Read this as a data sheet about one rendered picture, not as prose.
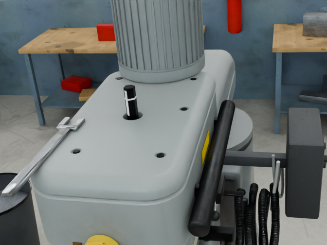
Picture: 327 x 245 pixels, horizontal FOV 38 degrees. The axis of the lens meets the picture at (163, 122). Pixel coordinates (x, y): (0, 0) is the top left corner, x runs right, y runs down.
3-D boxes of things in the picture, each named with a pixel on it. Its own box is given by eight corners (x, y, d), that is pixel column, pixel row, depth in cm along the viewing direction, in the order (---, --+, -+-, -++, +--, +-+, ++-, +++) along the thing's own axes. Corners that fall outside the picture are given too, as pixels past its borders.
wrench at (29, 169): (18, 198, 68) (17, 194, 68) (-6, 196, 69) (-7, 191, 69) (85, 121, 89) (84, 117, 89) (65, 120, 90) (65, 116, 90)
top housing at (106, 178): (185, 270, 75) (178, 186, 68) (34, 254, 81) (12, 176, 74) (220, 129, 115) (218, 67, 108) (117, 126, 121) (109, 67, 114)
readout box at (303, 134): (323, 220, 115) (330, 146, 105) (284, 218, 117) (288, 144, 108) (318, 175, 132) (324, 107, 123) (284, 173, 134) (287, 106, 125)
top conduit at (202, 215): (209, 239, 75) (208, 221, 73) (183, 236, 76) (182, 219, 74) (235, 112, 113) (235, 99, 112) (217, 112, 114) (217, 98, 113)
